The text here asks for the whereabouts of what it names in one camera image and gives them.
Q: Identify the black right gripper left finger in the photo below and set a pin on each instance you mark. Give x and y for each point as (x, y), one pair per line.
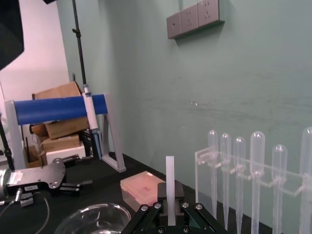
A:
(148, 214)

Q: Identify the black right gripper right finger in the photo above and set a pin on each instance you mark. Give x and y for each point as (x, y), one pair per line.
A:
(195, 217)

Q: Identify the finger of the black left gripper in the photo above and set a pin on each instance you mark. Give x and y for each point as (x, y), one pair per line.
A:
(73, 188)
(72, 158)

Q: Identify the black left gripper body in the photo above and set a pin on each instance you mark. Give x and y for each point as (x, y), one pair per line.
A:
(36, 175)

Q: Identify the white translucent stirring rod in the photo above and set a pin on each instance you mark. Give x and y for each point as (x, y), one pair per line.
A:
(170, 175)

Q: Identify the white foam box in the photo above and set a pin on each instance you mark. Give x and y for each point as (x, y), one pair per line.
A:
(63, 154)

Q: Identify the small brown cardboard box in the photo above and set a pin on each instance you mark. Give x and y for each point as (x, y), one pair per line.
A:
(36, 157)

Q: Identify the black table cloth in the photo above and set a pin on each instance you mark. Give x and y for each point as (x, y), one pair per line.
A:
(97, 180)

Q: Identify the pink translucent plastic box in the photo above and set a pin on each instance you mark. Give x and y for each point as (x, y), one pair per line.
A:
(141, 189)

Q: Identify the clear glass bowl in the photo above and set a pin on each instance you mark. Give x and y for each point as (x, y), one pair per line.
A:
(97, 219)

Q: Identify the black tripod stand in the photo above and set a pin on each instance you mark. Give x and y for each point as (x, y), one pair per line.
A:
(6, 148)

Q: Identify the clear acrylic pipette rack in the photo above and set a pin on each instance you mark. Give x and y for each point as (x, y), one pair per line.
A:
(198, 175)

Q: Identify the white and blue pipettor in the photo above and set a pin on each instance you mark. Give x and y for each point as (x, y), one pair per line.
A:
(91, 112)

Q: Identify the white stand with blue roller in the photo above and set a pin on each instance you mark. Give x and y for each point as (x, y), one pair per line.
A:
(48, 109)

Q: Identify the open brown cardboard box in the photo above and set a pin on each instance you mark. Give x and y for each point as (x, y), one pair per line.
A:
(58, 91)

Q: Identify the clear plastic pipette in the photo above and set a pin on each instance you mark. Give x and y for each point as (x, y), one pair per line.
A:
(239, 153)
(279, 163)
(225, 148)
(257, 151)
(212, 146)
(306, 156)

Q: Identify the black light stand pole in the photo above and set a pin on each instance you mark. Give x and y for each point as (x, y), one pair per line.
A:
(79, 44)

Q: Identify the black lamp hood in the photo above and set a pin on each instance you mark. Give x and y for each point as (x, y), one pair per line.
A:
(9, 31)

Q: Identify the grey wall socket strip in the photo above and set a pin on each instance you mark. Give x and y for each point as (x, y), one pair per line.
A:
(195, 17)

